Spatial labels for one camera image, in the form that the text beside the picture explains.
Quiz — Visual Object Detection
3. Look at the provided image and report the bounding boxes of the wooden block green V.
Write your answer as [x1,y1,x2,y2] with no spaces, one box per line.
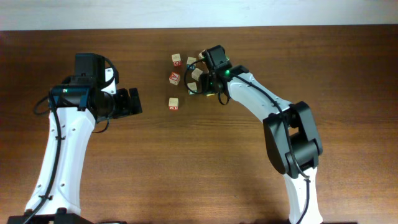
[187,82,198,95]

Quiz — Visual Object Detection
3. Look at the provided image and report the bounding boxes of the wooden block red bottom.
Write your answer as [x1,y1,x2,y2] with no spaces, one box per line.
[169,98,179,110]

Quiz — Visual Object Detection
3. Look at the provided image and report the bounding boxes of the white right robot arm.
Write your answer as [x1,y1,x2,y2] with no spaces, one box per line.
[199,45,323,223]

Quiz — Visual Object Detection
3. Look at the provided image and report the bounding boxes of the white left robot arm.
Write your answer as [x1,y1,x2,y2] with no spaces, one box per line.
[7,53,142,223]

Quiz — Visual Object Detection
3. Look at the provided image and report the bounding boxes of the plain wooden block blue side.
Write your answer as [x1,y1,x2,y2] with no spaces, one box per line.
[191,68,203,82]

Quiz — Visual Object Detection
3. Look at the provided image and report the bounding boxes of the wooden block red print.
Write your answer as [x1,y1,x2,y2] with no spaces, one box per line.
[198,50,206,63]

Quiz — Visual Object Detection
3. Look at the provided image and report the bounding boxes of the wooden block blue letters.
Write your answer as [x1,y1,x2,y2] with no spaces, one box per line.
[187,57,197,70]

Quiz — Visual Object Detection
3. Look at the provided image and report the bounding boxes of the wooden block red V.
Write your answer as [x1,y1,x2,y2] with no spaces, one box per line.
[169,72,181,85]

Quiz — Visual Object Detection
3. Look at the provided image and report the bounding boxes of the wooden block red G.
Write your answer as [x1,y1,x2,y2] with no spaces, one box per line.
[172,54,182,67]

